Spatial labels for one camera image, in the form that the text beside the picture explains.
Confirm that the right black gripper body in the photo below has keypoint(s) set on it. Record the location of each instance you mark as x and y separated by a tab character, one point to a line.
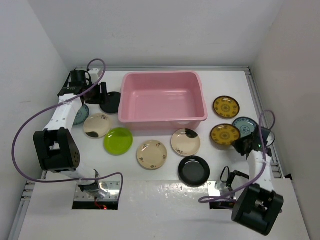
239	144

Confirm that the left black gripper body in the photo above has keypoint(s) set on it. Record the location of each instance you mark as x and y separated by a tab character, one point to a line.
94	96

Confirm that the yellow patterned plate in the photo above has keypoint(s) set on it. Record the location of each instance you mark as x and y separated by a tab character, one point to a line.
226	107
223	135

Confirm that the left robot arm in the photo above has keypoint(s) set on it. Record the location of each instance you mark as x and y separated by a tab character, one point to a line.
55	147

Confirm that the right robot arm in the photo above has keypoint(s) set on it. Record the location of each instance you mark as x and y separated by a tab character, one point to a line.
259	205

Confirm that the pink plastic bin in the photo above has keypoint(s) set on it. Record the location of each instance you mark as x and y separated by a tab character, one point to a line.
162	100

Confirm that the blue patterned plate left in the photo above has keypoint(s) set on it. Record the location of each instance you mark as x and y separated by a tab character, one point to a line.
81	115

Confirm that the blue patterned plate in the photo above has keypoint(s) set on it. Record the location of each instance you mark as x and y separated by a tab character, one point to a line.
81	115
245	125

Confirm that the blue patterned plate right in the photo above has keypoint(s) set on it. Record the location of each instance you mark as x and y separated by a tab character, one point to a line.
245	125

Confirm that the cream plate left brushstroke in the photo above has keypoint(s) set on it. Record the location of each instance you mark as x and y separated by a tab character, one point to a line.
97	125

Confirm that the lime green plate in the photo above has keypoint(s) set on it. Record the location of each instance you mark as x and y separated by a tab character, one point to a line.
118	141

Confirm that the black plate front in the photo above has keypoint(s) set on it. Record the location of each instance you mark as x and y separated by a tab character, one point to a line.
193	171

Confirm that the cream plate black brushstroke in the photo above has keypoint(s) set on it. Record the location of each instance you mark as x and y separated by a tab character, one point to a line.
185	142

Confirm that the cream floral plate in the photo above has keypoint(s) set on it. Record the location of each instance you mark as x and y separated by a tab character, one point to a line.
152	154

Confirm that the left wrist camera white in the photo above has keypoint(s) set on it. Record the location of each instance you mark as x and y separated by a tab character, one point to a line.
95	72

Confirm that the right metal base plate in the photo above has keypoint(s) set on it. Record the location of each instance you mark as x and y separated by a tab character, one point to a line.
218	188

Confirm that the metal base plate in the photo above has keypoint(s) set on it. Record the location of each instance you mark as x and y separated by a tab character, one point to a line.
218	188
112	190

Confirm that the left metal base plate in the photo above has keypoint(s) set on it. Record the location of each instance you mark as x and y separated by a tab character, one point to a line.
112	190

